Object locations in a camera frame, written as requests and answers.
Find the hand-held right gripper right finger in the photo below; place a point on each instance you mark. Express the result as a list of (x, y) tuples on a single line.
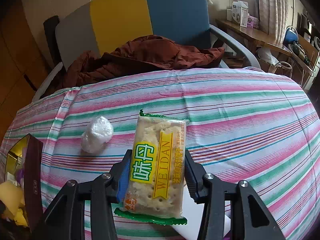
[(192, 180)]

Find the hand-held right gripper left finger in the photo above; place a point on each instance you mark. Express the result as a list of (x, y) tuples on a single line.
[(123, 180)]

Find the green-edged cracker packet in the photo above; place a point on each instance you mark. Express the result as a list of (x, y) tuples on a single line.
[(155, 160)]

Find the gold-lined gift box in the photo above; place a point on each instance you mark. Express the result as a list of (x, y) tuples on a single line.
[(33, 170)]

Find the white flat package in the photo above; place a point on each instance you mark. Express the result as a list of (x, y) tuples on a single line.
[(192, 220)]

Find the white plastic-wrapped ball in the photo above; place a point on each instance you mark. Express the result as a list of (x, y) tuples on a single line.
[(96, 135)]

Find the striped cloth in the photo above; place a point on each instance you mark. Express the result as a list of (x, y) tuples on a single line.
[(237, 130)]

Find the brown jacket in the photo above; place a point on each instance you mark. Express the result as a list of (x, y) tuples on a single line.
[(140, 55)]

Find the white plastic bag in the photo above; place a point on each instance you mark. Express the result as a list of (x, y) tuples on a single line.
[(266, 53)]

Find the wooden desk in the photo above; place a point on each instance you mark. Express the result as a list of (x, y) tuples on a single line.
[(250, 36)]

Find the wooden wardrobe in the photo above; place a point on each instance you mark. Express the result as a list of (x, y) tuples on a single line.
[(15, 67)]

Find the cluttered white rack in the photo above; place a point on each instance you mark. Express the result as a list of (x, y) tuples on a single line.
[(300, 53)]

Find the grey yellow blue chair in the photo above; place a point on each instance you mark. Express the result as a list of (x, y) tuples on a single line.
[(175, 12)]

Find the purple box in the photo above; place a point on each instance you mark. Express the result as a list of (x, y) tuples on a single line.
[(253, 22)]

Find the small white box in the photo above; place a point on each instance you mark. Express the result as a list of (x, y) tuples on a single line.
[(229, 14)]

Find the tall white box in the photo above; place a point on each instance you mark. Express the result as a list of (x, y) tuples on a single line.
[(241, 11)]

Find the cardboard box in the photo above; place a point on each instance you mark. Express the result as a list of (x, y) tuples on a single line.
[(308, 46)]

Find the beige patterned curtain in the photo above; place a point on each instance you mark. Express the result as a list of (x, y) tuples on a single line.
[(271, 5)]

